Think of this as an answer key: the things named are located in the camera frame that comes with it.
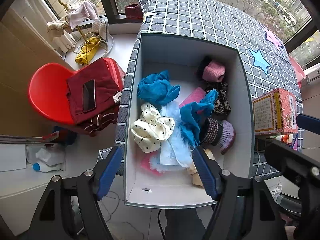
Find light blue fluffy cloth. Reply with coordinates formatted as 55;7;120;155
149;101;193;173

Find purple brown knitted hat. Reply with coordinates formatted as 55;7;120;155
199;118;236;154

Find white polka dot scrunchie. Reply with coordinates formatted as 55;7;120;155
130;102;176;153

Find leopard print scarf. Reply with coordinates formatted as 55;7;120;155
204;81;231;118

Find blue crinkled cloth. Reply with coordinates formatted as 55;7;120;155
137;70;181;106

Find pink black knitted cuff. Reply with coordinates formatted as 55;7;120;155
196;56;226;83

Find red yellow cardboard box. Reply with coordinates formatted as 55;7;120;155
252;88;298;135

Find white plastic bottle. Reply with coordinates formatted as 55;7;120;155
33;152;65;173

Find dark red garment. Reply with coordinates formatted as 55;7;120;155
66;58;122;137

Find black smartphone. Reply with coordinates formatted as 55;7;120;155
82;79;96;112

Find pink paper sheet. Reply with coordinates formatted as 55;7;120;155
179;87;206;108

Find grey storage box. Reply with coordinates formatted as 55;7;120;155
116;33;254;209

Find red plastic chair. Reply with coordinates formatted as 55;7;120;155
28;57;125;127

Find yellow cloth on rack base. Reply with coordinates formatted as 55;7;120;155
75;36;101;65

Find gold coat rack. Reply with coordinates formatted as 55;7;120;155
58;0;109;55

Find pink cloth on rack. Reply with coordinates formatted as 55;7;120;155
66;1;99;29

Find grey checked mattress cover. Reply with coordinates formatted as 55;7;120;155
96;0;304;181

